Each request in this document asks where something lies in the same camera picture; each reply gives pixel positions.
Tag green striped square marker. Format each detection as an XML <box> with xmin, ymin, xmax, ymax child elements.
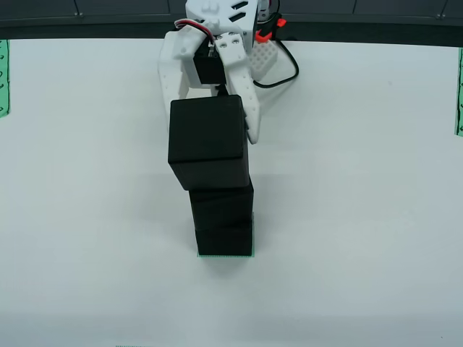
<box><xmin>196</xmin><ymin>213</ymin><xmax>257</xmax><ymax>259</ymax></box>

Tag red white servo wire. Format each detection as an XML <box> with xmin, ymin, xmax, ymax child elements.
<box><xmin>174</xmin><ymin>20</ymin><xmax>218</xmax><ymax>40</ymax></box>

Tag black cube with rough face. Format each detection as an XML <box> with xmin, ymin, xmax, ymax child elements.
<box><xmin>194</xmin><ymin>216</ymin><xmax>254</xmax><ymax>257</ymax></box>

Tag green tape strip black marks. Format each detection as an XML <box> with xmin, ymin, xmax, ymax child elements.
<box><xmin>454</xmin><ymin>46</ymin><xmax>463</xmax><ymax>137</ymax></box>
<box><xmin>0</xmin><ymin>38</ymin><xmax>12</xmax><ymax>119</ymax></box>

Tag orange black table clamp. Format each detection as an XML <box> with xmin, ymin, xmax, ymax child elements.
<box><xmin>255</xmin><ymin>12</ymin><xmax>287</xmax><ymax>43</ymax></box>

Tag smooth black cube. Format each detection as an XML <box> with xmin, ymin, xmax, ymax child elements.
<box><xmin>188</xmin><ymin>182</ymin><xmax>255</xmax><ymax>232</ymax></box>
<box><xmin>167</xmin><ymin>94</ymin><xmax>250</xmax><ymax>192</ymax></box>

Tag dark grey cabinet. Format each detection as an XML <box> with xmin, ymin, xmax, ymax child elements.
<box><xmin>0</xmin><ymin>0</ymin><xmax>463</xmax><ymax>25</ymax></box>

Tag black camera cable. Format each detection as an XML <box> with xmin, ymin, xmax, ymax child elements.
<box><xmin>252</xmin><ymin>39</ymin><xmax>300</xmax><ymax>88</ymax></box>

